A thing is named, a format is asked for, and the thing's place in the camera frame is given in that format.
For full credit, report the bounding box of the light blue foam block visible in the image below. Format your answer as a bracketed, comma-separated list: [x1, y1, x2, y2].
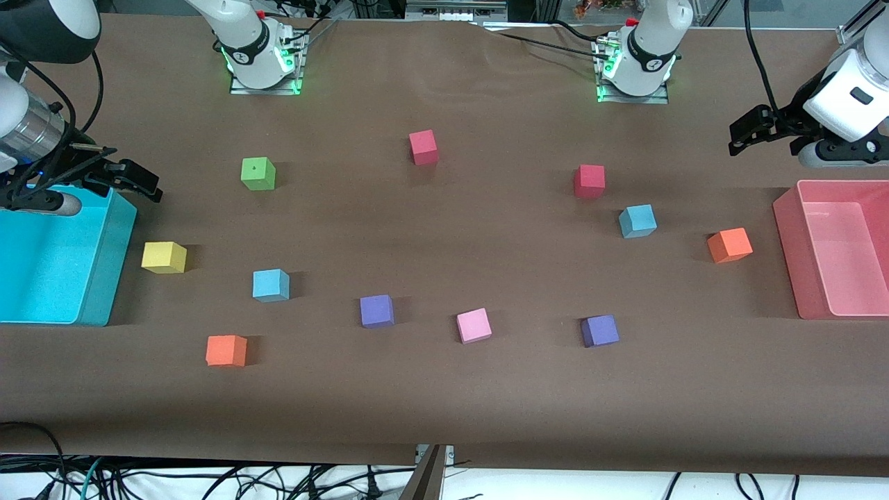
[618, 204, 658, 240]
[252, 269, 290, 303]

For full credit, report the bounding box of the yellow foam block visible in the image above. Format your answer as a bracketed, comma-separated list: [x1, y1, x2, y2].
[141, 241, 188, 274]

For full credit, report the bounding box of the cyan plastic bin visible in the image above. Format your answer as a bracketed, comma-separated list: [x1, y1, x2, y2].
[0, 184, 138, 327]

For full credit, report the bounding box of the orange foam block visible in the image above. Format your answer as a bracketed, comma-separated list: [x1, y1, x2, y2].
[205, 335, 249, 367]
[707, 227, 754, 265]

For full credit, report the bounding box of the green foam block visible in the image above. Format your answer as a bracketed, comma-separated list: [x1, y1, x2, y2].
[240, 157, 276, 192]

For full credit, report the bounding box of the pink plastic bin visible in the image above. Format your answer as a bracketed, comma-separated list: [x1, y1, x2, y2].
[772, 179, 889, 321]

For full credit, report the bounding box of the red foam block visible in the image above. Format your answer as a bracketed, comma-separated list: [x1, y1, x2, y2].
[574, 165, 606, 200]
[408, 130, 440, 167]

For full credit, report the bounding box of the purple foam block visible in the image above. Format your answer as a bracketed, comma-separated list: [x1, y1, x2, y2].
[360, 294, 395, 329]
[581, 315, 620, 349]

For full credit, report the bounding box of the grey metal equipment box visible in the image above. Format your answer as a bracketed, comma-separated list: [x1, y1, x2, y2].
[406, 0, 508, 22]

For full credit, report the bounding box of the pink foam block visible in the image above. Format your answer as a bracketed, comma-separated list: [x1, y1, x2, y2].
[456, 308, 493, 345]

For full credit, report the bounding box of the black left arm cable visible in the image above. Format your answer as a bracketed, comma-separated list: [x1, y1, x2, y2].
[742, 0, 789, 122]

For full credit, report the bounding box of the aluminium frame profile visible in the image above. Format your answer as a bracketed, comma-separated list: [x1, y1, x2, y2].
[837, 0, 879, 48]

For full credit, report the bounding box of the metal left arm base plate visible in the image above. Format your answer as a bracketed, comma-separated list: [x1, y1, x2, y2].
[596, 38, 670, 105]

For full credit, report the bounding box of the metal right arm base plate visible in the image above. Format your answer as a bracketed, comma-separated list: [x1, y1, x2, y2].
[228, 28, 306, 97]

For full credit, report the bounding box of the thin black power cable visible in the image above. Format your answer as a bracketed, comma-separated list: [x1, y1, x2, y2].
[479, 19, 612, 56]

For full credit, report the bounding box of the black looped floor cable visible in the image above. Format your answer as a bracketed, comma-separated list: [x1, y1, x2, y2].
[0, 422, 68, 500]

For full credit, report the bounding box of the teal floor cable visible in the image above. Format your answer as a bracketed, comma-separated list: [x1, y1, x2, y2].
[78, 457, 106, 500]

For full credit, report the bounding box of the metal table clamp bracket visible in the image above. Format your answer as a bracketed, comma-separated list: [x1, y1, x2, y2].
[399, 443, 457, 500]

